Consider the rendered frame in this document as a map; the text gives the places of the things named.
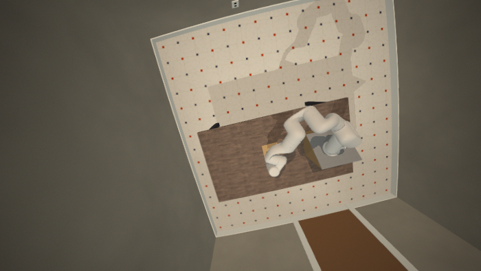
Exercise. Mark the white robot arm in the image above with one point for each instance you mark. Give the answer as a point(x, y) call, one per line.
point(344, 134)

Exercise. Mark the tan flat mat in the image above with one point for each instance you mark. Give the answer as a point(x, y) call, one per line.
point(266, 147)

